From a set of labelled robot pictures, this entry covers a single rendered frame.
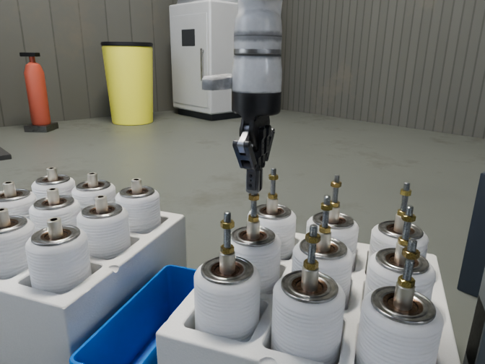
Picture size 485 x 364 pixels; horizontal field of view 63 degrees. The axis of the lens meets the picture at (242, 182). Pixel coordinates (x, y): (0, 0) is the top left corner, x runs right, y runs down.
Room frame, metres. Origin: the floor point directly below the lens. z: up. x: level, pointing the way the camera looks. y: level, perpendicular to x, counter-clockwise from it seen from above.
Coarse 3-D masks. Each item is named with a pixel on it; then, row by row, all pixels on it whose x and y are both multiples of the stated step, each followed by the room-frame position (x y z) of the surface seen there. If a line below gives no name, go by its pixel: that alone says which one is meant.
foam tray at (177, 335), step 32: (352, 288) 0.57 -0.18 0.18; (192, 320) 0.50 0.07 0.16; (352, 320) 0.49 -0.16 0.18; (448, 320) 0.49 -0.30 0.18; (160, 352) 0.45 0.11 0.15; (192, 352) 0.43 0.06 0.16; (224, 352) 0.42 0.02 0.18; (256, 352) 0.42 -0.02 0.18; (352, 352) 0.42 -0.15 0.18; (448, 352) 0.42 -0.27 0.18
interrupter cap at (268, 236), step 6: (240, 228) 0.64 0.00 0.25; (246, 228) 0.64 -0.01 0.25; (264, 228) 0.64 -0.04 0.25; (234, 234) 0.61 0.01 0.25; (240, 234) 0.62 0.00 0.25; (246, 234) 0.62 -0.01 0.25; (264, 234) 0.62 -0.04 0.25; (270, 234) 0.62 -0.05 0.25; (234, 240) 0.59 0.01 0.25; (240, 240) 0.59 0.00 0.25; (246, 240) 0.59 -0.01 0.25; (252, 240) 0.59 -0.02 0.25; (258, 240) 0.59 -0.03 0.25; (264, 240) 0.59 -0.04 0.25; (270, 240) 0.59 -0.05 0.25; (252, 246) 0.57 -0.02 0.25; (258, 246) 0.57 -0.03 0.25
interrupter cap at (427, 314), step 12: (384, 288) 0.45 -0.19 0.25; (372, 300) 0.42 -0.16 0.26; (384, 300) 0.43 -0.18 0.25; (420, 300) 0.43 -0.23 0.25; (384, 312) 0.40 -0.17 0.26; (396, 312) 0.40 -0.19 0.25; (408, 312) 0.41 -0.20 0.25; (420, 312) 0.41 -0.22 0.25; (432, 312) 0.40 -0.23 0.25; (408, 324) 0.39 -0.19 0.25; (420, 324) 0.39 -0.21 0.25
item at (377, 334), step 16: (368, 304) 0.42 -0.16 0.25; (368, 320) 0.41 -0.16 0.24; (384, 320) 0.39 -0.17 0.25; (368, 336) 0.40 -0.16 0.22; (384, 336) 0.39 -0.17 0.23; (400, 336) 0.38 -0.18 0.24; (416, 336) 0.38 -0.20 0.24; (432, 336) 0.38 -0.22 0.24; (368, 352) 0.40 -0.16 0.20; (384, 352) 0.39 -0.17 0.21; (400, 352) 0.38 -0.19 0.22; (416, 352) 0.38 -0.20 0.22; (432, 352) 0.38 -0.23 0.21
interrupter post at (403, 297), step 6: (396, 282) 0.43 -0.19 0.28; (396, 288) 0.42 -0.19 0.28; (402, 288) 0.41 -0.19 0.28; (408, 288) 0.41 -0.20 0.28; (414, 288) 0.41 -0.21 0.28; (396, 294) 0.42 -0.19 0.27; (402, 294) 0.41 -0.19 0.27; (408, 294) 0.41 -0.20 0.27; (396, 300) 0.42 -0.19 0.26; (402, 300) 0.41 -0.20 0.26; (408, 300) 0.41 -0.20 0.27; (396, 306) 0.42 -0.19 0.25; (402, 306) 0.41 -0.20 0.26; (408, 306) 0.41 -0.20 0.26
